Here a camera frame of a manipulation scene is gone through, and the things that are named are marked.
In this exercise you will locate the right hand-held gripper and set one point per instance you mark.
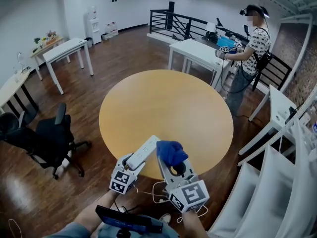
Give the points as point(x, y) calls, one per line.
point(188, 195)

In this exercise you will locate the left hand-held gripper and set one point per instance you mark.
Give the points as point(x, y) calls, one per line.
point(122, 181)

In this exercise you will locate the blue cloth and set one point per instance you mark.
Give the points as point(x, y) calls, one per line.
point(171, 151)

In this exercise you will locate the white power strip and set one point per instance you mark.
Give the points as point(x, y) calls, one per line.
point(143, 151)

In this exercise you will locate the person's left forearm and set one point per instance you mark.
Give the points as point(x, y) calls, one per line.
point(94, 212)

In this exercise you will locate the person's right forearm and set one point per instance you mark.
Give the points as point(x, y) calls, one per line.
point(194, 224)

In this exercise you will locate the person's white shoe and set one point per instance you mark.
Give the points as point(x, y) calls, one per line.
point(165, 218)

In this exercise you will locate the black chest-mounted device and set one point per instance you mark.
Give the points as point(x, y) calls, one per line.
point(128, 219)

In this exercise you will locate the black office chair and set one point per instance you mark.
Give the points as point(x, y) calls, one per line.
point(49, 137)

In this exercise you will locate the white shelf unit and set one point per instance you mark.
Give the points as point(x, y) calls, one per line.
point(270, 190)

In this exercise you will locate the white rectangular table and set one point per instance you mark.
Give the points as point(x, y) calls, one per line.
point(195, 53)
point(65, 49)

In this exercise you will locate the blue box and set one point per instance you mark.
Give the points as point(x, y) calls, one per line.
point(226, 41)

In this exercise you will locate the clear water jugs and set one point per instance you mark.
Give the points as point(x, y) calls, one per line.
point(112, 29)

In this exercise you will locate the white water dispenser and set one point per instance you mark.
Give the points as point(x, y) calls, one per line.
point(93, 27)

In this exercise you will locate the black metal railing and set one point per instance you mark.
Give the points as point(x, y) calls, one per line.
point(173, 23)

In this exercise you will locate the white desk lamp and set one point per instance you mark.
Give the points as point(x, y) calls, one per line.
point(210, 26)

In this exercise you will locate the beige desk with black legs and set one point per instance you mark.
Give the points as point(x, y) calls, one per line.
point(13, 85)

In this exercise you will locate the light wooden side table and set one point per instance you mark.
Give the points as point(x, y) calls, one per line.
point(45, 47)

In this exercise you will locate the small potted plants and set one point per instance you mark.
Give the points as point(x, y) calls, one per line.
point(45, 37)

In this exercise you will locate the curved silver desk lamp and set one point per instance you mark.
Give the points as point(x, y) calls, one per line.
point(20, 59)

